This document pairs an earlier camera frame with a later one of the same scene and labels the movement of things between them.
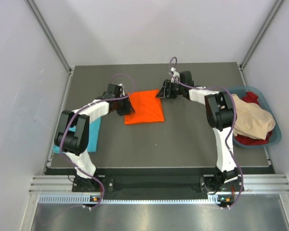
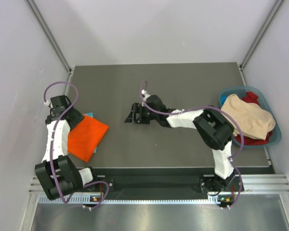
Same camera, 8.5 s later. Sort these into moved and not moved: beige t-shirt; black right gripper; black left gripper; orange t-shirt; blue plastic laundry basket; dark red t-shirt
Moved: black left gripper; black right gripper; orange t-shirt
Not moved: dark red t-shirt; beige t-shirt; blue plastic laundry basket
